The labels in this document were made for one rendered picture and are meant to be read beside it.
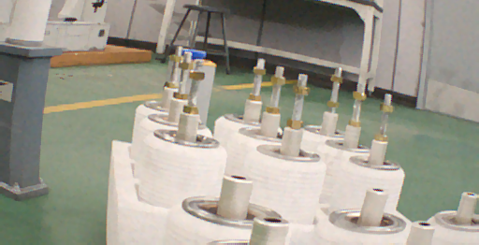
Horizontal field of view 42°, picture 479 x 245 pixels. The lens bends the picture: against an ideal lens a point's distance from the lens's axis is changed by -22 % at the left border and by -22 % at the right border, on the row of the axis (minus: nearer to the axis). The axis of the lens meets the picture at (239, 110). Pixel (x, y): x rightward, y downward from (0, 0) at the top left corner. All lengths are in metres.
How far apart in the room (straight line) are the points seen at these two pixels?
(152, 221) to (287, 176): 0.16
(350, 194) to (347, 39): 5.24
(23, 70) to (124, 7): 5.48
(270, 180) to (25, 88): 0.60
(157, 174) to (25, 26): 0.57
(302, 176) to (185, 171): 0.13
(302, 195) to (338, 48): 5.28
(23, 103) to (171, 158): 0.54
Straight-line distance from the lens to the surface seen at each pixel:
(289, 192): 0.85
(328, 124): 1.14
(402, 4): 6.07
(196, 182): 0.83
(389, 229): 0.58
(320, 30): 6.16
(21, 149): 1.32
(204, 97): 1.25
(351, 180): 0.90
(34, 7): 1.32
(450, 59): 6.02
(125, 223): 0.81
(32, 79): 1.31
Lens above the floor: 0.39
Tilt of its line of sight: 7 degrees down
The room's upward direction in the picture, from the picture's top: 10 degrees clockwise
